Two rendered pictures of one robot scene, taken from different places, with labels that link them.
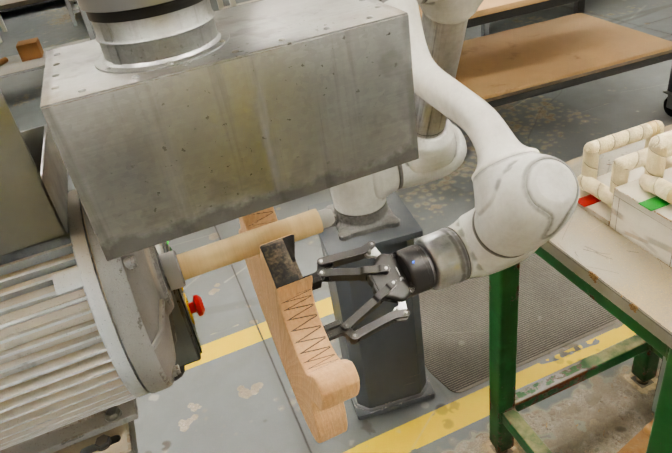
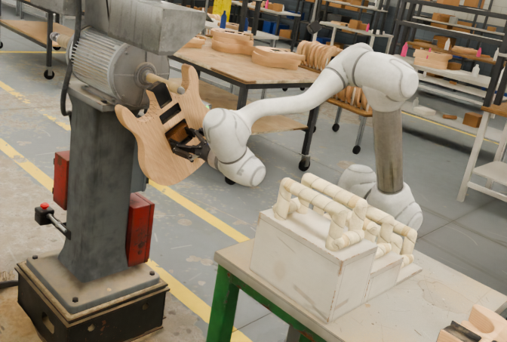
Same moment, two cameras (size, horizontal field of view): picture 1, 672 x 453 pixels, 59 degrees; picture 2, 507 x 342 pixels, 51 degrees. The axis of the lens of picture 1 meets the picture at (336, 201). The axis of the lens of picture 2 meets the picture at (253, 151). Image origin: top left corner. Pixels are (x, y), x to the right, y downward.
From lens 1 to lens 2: 1.65 m
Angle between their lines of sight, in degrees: 54
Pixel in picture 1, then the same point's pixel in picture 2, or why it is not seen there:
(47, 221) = not seen: hidden behind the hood
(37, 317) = (109, 52)
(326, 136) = (143, 32)
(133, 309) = (115, 60)
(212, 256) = (153, 78)
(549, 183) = (211, 115)
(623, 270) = not seen: hidden behind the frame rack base
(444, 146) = (383, 202)
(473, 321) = not seen: outside the picture
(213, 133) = (127, 16)
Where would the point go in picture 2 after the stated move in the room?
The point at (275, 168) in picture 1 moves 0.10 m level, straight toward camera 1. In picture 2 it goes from (133, 34) to (103, 32)
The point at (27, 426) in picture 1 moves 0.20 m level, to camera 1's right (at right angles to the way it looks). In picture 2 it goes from (94, 77) to (107, 91)
